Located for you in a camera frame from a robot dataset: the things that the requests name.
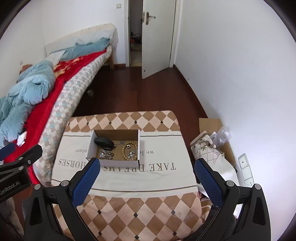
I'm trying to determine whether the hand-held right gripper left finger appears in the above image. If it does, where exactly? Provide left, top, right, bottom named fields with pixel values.
left=23, top=158, right=101, bottom=241

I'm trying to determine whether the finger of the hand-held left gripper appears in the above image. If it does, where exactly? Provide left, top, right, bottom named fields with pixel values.
left=0, top=142, right=16, bottom=161
left=0, top=145, right=43, bottom=173

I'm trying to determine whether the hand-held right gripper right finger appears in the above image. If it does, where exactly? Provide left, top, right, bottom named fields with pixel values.
left=194, top=159, right=271, bottom=241

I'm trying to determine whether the black bracelet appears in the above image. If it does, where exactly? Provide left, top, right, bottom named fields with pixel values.
left=95, top=137, right=115, bottom=150

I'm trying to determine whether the wooden bead bracelet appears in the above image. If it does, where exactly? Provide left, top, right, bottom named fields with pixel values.
left=121, top=143, right=137, bottom=160

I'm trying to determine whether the cardboard box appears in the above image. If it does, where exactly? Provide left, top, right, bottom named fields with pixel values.
left=86, top=129, right=141, bottom=168

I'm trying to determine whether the white paper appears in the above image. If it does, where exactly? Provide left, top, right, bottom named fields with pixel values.
left=17, top=132, right=28, bottom=147

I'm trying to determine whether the floral quilted cloth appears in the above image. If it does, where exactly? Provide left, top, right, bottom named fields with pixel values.
left=190, top=131, right=223, bottom=163

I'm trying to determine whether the white power strip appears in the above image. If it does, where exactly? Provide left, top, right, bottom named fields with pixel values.
left=238, top=154, right=255, bottom=189

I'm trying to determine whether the bubble wrap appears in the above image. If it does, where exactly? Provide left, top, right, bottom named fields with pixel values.
left=211, top=127, right=232, bottom=149

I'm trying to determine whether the flat cardboard sheet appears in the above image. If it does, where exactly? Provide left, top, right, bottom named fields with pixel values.
left=199, top=118, right=237, bottom=168

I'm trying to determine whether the table with checkered cloth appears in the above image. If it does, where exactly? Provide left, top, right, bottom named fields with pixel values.
left=51, top=110, right=204, bottom=241

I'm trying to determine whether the bed with red blanket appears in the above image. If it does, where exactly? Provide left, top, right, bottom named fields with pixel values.
left=5, top=50, right=108, bottom=186

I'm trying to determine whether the light blue quilt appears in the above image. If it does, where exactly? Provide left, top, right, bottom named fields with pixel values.
left=0, top=61, right=56, bottom=145

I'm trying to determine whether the checkered bed sheet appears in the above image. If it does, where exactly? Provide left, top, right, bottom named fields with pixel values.
left=32, top=44, right=114, bottom=186

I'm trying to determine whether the white pillow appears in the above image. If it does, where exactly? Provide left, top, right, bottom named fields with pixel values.
left=45, top=50, right=66, bottom=64

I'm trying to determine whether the blue blanket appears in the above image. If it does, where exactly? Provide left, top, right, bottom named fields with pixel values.
left=59, top=37, right=111, bottom=61

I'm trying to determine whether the white door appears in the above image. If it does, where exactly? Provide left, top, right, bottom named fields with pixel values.
left=142, top=0, right=177, bottom=80

